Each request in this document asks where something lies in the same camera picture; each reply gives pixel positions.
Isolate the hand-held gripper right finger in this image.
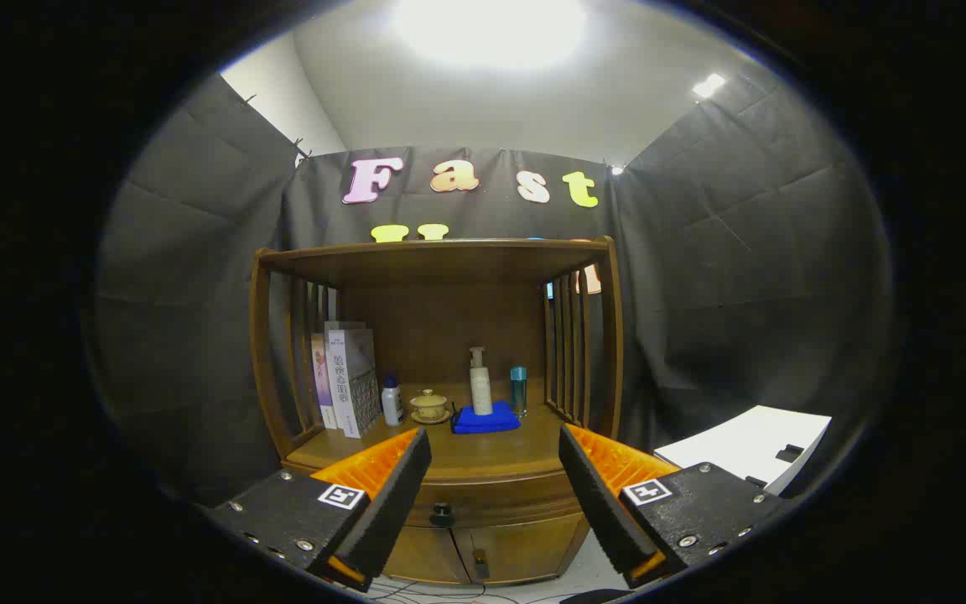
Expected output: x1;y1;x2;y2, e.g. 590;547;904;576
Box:
558;423;786;590

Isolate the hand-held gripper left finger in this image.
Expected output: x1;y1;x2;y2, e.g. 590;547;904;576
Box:
210;426;433;593

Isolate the wooden drawer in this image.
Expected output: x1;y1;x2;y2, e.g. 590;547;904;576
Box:
403;478;589;531

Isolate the wooden countertop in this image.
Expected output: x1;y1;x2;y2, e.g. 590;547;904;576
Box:
286;382;584;486

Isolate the brown wooden cabinet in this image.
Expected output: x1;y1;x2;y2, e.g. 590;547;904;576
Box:
250;237;625;586

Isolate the white bottle blue cap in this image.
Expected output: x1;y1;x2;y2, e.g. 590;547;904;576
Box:
382;375;406;427

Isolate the yellow lidded tea cup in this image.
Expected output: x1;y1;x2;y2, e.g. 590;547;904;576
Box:
410;388;453;425

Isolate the folded blue cloth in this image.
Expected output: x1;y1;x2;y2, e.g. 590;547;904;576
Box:
451;401;522;435

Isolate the thick white book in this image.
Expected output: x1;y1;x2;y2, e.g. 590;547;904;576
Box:
325;327;382;440

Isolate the thin purple pink book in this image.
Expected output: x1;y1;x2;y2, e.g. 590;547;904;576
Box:
311;333;338;430

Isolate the white pump bottle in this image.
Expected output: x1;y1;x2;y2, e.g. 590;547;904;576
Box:
469;346;494;416

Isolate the large ceiling light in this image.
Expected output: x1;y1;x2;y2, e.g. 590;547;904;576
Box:
391;0;589;68

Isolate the black floor cable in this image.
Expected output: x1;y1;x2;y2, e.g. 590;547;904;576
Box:
366;579;568;604

